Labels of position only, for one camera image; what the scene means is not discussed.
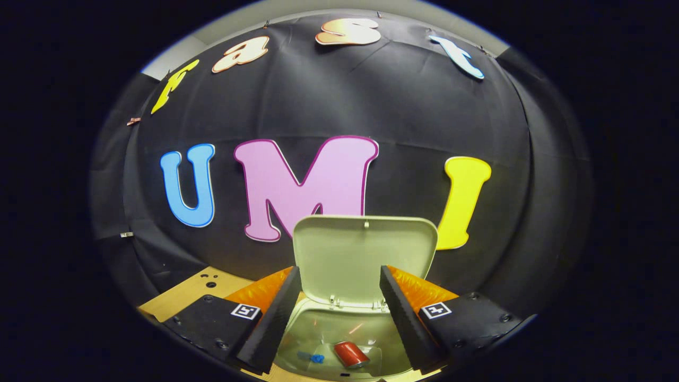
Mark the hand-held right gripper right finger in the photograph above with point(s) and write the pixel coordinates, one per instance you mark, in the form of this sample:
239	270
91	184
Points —
406	323

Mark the orange pop can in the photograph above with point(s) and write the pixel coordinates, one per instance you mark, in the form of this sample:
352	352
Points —
350	354

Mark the copper metal clip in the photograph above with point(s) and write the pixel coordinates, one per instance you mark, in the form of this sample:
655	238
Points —
133	121

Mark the pale green desktop garbage bin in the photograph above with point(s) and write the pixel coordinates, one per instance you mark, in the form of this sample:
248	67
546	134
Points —
360	254

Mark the blue paper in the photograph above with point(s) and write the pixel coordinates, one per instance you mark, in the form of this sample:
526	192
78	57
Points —
317	358

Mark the wooden desktop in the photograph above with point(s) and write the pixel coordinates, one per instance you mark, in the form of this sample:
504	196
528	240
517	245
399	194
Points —
180	294

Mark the black backdrop cloth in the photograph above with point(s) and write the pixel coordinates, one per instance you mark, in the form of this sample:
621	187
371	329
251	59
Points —
371	101

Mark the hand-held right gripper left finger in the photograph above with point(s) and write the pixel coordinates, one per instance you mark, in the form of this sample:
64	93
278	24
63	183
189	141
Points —
273	323

